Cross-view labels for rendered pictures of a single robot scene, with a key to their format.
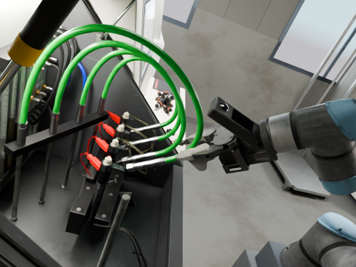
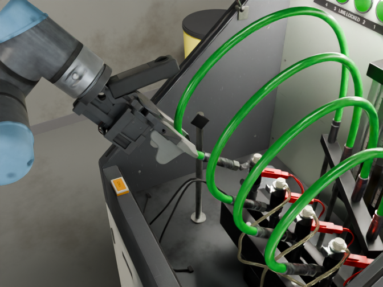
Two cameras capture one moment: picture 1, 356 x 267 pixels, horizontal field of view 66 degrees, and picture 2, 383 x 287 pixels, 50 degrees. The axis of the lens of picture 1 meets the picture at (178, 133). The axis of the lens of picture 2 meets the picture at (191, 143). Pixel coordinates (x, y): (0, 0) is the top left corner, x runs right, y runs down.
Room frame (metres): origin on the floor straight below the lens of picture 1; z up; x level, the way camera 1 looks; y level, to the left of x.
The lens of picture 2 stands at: (1.09, -0.17, 1.66)
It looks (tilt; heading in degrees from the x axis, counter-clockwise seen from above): 38 degrees down; 165
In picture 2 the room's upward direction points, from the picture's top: straight up
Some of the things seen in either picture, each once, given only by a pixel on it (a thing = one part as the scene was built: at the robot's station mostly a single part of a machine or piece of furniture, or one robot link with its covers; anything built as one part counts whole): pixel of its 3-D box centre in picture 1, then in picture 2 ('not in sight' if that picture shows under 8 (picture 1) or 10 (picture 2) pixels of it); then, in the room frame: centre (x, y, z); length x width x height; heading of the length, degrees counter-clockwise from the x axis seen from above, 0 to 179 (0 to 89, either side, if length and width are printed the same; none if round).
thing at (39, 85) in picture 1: (44, 61); not in sight; (0.70, 0.43, 1.20); 0.13 x 0.03 x 0.31; 11
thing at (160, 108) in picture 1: (163, 109); not in sight; (1.23, 0.11, 0.96); 0.70 x 0.22 x 0.03; 11
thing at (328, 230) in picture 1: (333, 239); not in sight; (0.67, -0.55, 1.07); 0.13 x 0.12 x 0.14; 8
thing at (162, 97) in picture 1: (166, 99); not in sight; (1.26, 0.12, 1.01); 0.23 x 0.11 x 0.06; 11
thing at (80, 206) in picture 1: (101, 190); (277, 267); (0.63, 0.15, 0.91); 0.34 x 0.10 x 0.15; 11
